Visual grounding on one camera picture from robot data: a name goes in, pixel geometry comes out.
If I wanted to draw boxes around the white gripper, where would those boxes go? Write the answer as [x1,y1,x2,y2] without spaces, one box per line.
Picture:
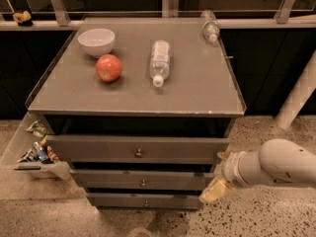
[199,151,250,203]

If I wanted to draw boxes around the grey top drawer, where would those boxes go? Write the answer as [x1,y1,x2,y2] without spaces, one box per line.
[46,135,229,164]

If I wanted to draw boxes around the grey drawer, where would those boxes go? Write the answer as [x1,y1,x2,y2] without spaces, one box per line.
[87,193,202,210]
[70,170,214,191]
[46,135,229,164]

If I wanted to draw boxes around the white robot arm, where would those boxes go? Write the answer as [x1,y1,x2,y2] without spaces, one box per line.
[199,51,316,203]

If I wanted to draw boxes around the grey drawer cabinet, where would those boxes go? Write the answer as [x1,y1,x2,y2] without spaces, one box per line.
[27,18,246,197]

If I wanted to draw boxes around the grey bottom drawer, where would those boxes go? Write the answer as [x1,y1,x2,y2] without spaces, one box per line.
[87,193,202,210]

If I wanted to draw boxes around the grey middle drawer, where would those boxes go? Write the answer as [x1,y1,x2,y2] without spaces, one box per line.
[70,170,214,191]

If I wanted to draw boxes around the clear water bottle centre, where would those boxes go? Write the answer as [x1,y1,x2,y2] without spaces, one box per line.
[149,40,170,88]

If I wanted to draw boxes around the clear water bottle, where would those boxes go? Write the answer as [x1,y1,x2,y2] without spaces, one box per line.
[200,10,220,42]
[149,40,170,88]

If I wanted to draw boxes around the clear water bottle rear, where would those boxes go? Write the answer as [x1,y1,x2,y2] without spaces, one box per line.
[200,10,220,42]

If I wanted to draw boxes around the red apple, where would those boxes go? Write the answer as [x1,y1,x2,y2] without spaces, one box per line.
[96,54,122,82]

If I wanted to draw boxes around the white ceramic bowl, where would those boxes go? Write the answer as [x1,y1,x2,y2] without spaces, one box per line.
[78,29,116,58]

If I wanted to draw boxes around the brown snack packet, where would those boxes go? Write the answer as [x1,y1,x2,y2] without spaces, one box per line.
[40,136,47,146]

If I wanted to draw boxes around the blue foil snack packet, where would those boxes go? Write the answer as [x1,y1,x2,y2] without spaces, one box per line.
[33,142,48,162]

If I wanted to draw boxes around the green snack packet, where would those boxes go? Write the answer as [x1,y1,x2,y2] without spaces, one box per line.
[27,120,47,137]

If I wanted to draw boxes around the clear plastic side bin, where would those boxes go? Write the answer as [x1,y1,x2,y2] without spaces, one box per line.
[1,114,70,180]

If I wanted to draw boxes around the metal window railing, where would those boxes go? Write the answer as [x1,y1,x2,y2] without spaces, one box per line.
[0,0,316,31]

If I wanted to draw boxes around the yellow black object on ledge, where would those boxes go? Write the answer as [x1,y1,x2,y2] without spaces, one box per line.
[13,11,33,27]

